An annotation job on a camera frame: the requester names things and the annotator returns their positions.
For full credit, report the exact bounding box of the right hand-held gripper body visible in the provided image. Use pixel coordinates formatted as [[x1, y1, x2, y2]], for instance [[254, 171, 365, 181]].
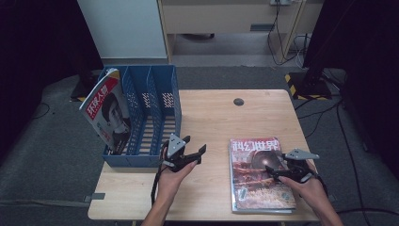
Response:
[[281, 148, 320, 184]]

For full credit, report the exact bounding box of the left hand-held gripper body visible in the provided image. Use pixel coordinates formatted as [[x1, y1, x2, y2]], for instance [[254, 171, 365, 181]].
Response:
[[162, 133, 201, 173]]

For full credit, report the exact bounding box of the purple science fiction book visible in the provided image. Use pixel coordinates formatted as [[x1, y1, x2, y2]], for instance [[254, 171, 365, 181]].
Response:
[[229, 137, 297, 211]]

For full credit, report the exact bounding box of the green title snow magazine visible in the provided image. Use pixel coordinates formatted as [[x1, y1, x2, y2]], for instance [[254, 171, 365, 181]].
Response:
[[229, 137, 298, 216]]

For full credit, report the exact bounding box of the blue plastic file rack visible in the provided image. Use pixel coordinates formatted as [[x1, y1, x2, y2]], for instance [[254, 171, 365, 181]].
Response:
[[97, 64, 183, 169]]

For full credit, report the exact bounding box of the red title portrait magazine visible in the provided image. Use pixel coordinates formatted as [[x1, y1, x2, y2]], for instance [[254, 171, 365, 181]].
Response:
[[78, 68, 133, 155]]

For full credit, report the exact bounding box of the person's left hand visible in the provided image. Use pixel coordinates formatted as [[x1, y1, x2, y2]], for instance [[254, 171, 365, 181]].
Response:
[[157, 147, 200, 202]]

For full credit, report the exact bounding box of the person's right hand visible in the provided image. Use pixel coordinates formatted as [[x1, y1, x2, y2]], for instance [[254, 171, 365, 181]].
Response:
[[278, 169, 329, 211]]

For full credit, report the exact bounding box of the black striped stand base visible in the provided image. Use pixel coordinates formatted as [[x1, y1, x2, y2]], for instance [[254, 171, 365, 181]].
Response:
[[69, 69, 103, 103], [284, 71, 333, 102]]

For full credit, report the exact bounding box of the white cabinet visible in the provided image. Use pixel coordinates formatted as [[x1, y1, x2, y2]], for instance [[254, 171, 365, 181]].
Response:
[[76, 0, 169, 66]]

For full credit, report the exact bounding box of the beige wooden desk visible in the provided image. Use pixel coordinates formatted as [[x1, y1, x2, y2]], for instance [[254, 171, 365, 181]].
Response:
[[156, 0, 325, 64]]

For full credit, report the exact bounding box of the black curtain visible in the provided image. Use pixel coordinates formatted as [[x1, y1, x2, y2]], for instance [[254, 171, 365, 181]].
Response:
[[302, 0, 399, 172], [0, 0, 104, 158]]

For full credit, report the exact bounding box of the thin black floor cable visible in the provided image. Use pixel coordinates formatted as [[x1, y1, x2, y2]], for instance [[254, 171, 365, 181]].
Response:
[[304, 109, 327, 139], [296, 103, 340, 121], [294, 95, 342, 111]]

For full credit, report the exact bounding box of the right hand-held gripper cable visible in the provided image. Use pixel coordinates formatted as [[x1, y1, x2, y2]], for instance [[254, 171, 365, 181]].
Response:
[[309, 171, 330, 200]]

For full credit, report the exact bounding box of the hand-held gripper cable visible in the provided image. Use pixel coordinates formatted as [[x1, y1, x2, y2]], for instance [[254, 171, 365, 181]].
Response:
[[150, 140, 172, 206], [309, 171, 330, 200]]

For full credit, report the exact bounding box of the left hand-held gripper cable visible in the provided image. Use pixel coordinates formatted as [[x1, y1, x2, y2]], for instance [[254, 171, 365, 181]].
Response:
[[150, 140, 172, 206]]

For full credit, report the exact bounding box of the thick black floor cable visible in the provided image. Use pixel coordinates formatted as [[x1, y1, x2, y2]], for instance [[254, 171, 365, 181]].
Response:
[[335, 102, 368, 226]]

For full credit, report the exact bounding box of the white floor cable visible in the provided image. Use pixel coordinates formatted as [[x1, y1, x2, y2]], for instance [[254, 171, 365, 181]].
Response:
[[291, 33, 312, 69]]

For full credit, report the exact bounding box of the black power cable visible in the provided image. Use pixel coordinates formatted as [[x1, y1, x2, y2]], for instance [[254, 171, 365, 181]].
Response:
[[266, 2, 307, 67]]

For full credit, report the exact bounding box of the looped black floor cable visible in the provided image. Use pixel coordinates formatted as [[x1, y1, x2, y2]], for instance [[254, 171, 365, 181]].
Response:
[[31, 102, 51, 121]]

